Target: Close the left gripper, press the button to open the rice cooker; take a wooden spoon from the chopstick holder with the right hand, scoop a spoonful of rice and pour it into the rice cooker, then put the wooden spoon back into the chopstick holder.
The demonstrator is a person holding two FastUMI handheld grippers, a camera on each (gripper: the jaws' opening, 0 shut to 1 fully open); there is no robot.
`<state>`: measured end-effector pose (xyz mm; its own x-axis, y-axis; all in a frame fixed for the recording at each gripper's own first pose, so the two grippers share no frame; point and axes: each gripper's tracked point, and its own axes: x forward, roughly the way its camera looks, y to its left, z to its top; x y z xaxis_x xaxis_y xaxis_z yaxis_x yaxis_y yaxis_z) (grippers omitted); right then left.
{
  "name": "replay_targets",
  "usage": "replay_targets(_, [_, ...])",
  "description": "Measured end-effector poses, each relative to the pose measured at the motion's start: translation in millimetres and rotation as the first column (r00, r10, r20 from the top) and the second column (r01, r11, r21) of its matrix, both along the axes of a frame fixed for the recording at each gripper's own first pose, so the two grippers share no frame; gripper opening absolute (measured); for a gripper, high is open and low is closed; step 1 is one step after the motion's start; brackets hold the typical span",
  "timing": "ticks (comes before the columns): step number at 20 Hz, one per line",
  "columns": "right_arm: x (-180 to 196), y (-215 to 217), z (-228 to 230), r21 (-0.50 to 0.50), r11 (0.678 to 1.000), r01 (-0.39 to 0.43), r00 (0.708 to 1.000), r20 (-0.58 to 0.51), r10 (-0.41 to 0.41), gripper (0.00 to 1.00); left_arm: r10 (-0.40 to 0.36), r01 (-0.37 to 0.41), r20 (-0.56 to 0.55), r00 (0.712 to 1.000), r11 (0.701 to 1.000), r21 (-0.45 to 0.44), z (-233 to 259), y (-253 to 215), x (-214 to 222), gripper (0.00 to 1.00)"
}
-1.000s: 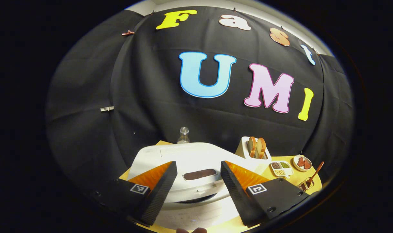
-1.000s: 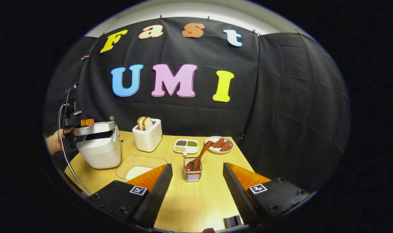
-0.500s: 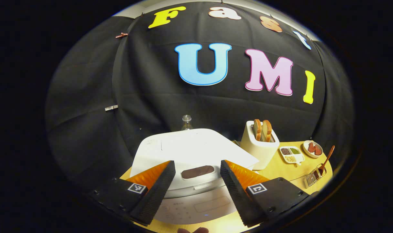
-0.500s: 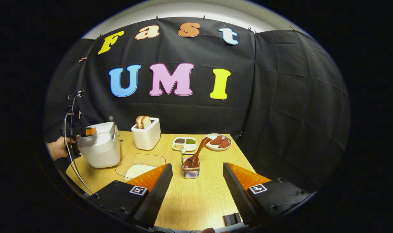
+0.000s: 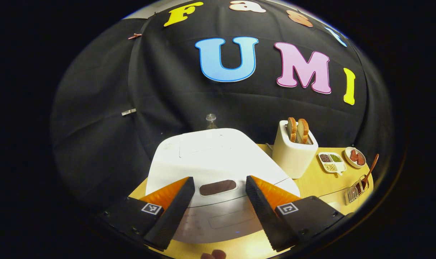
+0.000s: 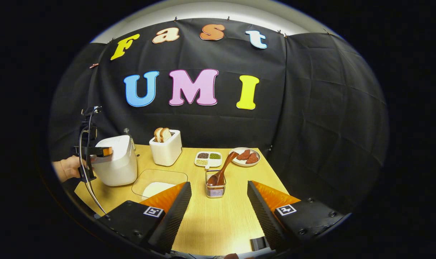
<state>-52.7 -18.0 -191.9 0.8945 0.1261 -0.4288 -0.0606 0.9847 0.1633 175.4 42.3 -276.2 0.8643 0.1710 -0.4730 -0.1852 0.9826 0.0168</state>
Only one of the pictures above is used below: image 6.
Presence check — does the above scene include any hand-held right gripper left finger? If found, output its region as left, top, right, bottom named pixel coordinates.
left=96, top=182, right=192, bottom=254

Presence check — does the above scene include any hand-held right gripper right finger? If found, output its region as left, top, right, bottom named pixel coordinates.
left=247, top=181, right=351, bottom=251

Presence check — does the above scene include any white rice cooker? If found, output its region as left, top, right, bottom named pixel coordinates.
left=90, top=135, right=138, bottom=187

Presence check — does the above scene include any white rice layer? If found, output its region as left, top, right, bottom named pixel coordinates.
left=142, top=182, right=177, bottom=199

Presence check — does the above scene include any clear wire chopstick holder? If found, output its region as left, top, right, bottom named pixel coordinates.
left=205, top=169, right=226, bottom=198

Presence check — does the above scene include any brown wooden spoon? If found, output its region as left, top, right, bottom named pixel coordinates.
left=207, top=151, right=239, bottom=186

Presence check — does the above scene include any small glass bottle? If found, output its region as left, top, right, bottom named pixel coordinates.
left=124, top=128, right=136, bottom=151

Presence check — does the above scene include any clear plastic container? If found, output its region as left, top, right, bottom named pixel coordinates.
left=132, top=169, right=188, bottom=199

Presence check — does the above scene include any white toaster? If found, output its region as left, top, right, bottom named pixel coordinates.
left=149, top=129, right=183, bottom=167

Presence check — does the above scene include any round white plate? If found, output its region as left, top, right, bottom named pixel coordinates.
left=229, top=147, right=261, bottom=167

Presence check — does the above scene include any white divided grain dish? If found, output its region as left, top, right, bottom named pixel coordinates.
left=194, top=151, right=222, bottom=168

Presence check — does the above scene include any black backdrop cloth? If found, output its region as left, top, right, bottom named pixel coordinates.
left=48, top=18, right=390, bottom=216

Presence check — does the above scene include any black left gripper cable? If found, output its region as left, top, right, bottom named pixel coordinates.
left=78, top=107, right=107, bottom=215

